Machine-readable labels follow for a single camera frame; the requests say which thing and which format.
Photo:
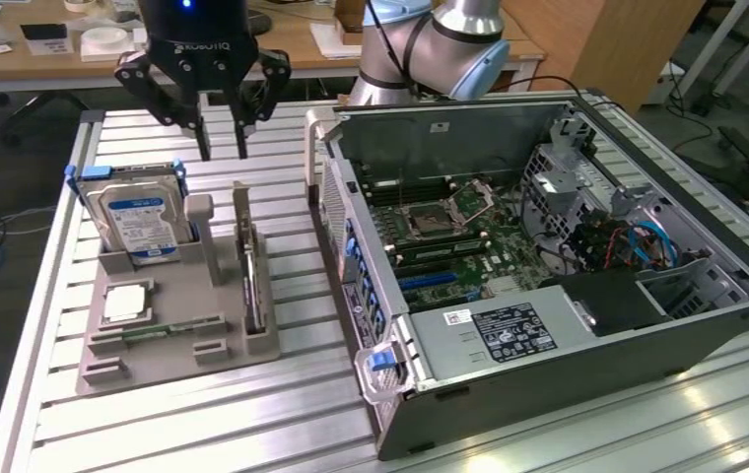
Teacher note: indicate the graphics card with bracket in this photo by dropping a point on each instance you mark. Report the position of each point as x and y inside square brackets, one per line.
[250, 276]

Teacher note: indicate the blue case latch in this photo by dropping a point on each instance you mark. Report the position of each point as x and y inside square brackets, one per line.
[381, 359]

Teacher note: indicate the green RAM stick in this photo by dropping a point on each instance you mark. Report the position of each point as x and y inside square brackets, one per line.
[164, 329]

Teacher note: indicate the hard disk in blue caddy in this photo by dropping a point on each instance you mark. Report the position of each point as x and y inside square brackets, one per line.
[134, 222]

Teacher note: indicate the RAM stick with white label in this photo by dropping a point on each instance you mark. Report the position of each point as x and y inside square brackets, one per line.
[440, 250]

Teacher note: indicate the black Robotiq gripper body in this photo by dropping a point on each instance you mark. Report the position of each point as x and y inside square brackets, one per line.
[200, 44]

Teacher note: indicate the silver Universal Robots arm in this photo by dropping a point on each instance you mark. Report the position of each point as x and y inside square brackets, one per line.
[406, 44]

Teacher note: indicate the silver CPU chip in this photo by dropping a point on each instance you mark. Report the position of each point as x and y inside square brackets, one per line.
[125, 301]

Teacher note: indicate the white tape roll on box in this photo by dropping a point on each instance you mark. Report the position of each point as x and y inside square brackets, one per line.
[105, 42]

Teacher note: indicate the CPU socket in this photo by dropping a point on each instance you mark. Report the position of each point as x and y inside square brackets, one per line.
[428, 220]

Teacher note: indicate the green motherboard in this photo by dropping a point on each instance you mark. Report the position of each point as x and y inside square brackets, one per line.
[480, 268]

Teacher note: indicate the black round lamp base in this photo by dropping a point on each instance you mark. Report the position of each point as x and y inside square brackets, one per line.
[261, 22]

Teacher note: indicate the small white labelled box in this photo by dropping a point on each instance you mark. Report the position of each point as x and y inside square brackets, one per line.
[140, 42]

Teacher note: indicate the open black PC case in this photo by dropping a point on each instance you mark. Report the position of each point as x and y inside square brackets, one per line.
[545, 384]

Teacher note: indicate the metal socket cover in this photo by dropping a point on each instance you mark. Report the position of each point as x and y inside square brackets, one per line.
[476, 194]

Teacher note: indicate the white paper stack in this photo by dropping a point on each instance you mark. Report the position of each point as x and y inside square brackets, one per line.
[334, 42]

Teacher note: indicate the wooden desk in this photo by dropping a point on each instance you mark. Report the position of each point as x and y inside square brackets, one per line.
[32, 66]

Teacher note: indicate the metal disk bay cage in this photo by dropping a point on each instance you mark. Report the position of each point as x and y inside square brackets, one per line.
[561, 187]

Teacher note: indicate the grey power supply unit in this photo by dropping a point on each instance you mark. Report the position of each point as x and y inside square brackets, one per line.
[473, 345]

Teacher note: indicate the blue expansion slot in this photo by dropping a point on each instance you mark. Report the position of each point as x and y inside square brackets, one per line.
[428, 280]

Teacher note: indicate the wooden cabinet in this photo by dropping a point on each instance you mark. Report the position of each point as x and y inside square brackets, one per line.
[610, 44]

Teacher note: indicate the grey parts rack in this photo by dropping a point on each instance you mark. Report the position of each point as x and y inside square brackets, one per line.
[180, 300]

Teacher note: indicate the white box with black lid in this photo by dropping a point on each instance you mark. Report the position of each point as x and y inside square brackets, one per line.
[46, 39]

